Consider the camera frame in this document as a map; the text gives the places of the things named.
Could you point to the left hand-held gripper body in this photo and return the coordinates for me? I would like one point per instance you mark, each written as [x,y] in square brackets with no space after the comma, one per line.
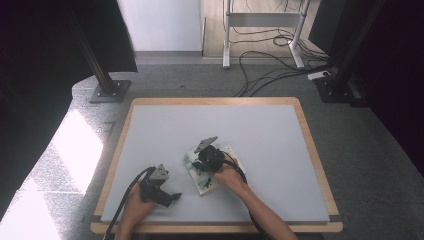
[151,190]

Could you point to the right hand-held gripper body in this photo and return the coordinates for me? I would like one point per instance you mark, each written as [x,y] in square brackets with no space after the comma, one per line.
[213,160]

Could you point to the caterpillar picture book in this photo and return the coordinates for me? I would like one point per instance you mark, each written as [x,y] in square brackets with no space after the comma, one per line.
[208,187]

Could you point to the person's left hand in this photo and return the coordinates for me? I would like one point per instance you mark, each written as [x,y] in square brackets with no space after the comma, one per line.
[136,206]

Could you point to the person's right hand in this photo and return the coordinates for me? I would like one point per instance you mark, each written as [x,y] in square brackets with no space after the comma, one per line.
[231,178]

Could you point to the grey table mat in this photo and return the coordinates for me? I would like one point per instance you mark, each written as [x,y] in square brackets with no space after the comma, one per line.
[266,150]

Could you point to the wooden table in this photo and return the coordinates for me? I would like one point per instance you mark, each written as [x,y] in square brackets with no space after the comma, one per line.
[216,100]

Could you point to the black metal stand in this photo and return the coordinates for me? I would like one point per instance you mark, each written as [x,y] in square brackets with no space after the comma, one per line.
[108,90]
[336,90]

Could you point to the white power strip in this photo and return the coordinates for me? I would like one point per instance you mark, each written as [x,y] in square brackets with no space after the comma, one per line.
[318,75]

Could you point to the black curtain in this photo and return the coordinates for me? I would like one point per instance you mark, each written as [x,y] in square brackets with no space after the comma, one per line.
[393,66]
[33,66]

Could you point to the white metal stand frame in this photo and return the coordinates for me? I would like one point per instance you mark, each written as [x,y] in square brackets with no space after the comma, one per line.
[263,19]

